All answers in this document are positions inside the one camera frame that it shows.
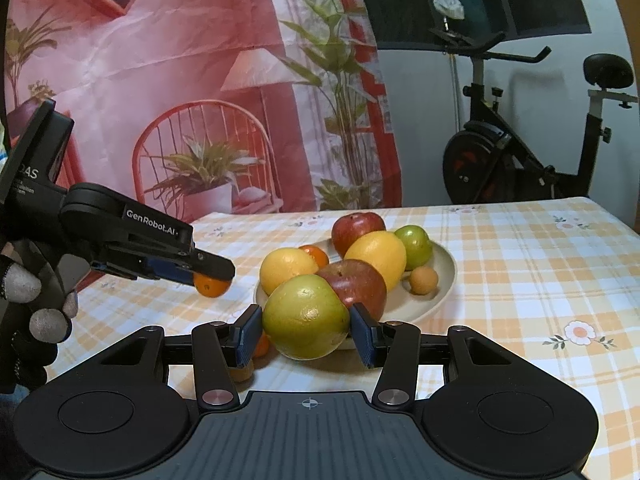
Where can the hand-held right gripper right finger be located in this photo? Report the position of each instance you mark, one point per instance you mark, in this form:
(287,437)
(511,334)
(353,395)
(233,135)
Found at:
(362,335)

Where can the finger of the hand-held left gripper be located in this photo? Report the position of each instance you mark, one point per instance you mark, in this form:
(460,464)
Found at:
(215,267)
(167,270)

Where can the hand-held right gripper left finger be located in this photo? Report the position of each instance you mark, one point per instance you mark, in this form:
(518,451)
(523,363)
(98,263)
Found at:
(250,334)

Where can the red apple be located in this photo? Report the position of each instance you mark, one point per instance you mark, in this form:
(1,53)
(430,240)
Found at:
(355,232)
(360,285)

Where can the large yellow-green round fruit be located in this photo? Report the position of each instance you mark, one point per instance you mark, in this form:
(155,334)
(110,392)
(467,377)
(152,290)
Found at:
(305,317)

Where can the yellow lemon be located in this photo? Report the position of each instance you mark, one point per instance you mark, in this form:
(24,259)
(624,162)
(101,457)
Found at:
(285,270)
(377,257)

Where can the small brown round fruit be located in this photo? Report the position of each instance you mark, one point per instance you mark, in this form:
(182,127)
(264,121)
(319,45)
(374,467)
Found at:
(424,280)

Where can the cream round plate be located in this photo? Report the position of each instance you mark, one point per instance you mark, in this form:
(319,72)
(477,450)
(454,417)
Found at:
(440,270)

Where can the green apple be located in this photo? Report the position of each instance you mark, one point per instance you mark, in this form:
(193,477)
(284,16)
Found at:
(415,245)

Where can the person's left hand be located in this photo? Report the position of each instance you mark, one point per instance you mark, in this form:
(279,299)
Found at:
(25,350)

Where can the orange checked tablecloth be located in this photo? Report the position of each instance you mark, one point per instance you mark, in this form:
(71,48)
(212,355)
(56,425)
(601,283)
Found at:
(525,285)

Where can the black exercise bike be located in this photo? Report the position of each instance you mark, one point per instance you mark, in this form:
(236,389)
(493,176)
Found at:
(475,160)

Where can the white cloth cap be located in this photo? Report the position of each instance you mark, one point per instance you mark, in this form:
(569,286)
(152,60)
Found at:
(448,5)

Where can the printed red wall backdrop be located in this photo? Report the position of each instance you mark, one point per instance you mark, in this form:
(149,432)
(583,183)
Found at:
(175,35)

